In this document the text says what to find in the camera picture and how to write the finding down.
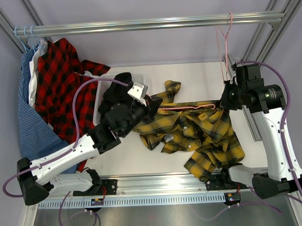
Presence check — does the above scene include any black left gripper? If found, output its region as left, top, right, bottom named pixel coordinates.
left=118, top=94, right=163, bottom=138

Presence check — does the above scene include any yellow plaid shirt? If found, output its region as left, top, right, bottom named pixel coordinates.
left=134, top=80, right=245, bottom=179

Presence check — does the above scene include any pink wire hanger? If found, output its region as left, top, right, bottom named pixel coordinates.
left=158, top=104, right=216, bottom=111
left=215, top=12, right=233, bottom=81

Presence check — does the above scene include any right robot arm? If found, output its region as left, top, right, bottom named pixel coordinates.
left=220, top=60, right=302, bottom=199

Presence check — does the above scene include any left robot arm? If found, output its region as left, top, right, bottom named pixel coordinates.
left=17, top=98, right=162, bottom=206

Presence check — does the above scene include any red black plaid shirt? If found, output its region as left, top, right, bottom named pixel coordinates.
left=31, top=36, right=116, bottom=174

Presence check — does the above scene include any blue checked shirt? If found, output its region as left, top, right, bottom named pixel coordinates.
left=18, top=50, right=68, bottom=161

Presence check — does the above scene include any white shirt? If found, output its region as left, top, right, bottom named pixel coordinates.
left=28, top=39, right=48, bottom=108

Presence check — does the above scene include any white plastic basket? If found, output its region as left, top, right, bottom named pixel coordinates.
left=93, top=73, right=144, bottom=126

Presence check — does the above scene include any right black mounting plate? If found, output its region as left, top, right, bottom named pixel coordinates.
left=199, top=173, right=238, bottom=191

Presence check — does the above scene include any black mounting plate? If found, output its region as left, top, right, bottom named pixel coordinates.
left=73, top=178, right=118, bottom=197
left=199, top=173, right=238, bottom=191

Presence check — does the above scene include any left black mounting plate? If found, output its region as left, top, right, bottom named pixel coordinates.
left=73, top=178, right=118, bottom=197

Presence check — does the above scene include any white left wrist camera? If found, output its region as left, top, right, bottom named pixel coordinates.
left=128, top=82, right=148, bottom=106

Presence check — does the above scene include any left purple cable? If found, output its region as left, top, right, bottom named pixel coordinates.
left=0, top=76, right=140, bottom=226

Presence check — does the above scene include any purple cable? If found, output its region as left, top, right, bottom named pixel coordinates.
left=186, top=58, right=302, bottom=222
left=0, top=76, right=140, bottom=226

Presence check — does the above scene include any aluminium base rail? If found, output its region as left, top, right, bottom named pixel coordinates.
left=43, top=173, right=247, bottom=197

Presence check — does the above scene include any aluminium hanging rail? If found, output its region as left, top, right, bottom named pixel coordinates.
left=12, top=10, right=286, bottom=39

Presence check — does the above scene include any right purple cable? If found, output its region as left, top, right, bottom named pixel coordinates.
left=186, top=58, right=302, bottom=222

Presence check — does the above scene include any slotted white cable duct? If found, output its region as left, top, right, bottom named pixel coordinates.
left=38, top=192, right=226, bottom=210

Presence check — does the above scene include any right frame post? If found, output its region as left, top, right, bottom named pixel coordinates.
left=218, top=0, right=302, bottom=143

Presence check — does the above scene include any frame post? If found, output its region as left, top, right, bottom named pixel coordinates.
left=218, top=0, right=302, bottom=143
left=0, top=0, right=43, bottom=53

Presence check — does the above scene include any blue wire hanger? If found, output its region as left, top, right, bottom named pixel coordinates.
left=30, top=25, right=43, bottom=48
left=24, top=25, right=39, bottom=52
left=14, top=25, right=31, bottom=53

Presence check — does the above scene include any left frame post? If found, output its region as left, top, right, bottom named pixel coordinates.
left=0, top=0, right=43, bottom=53

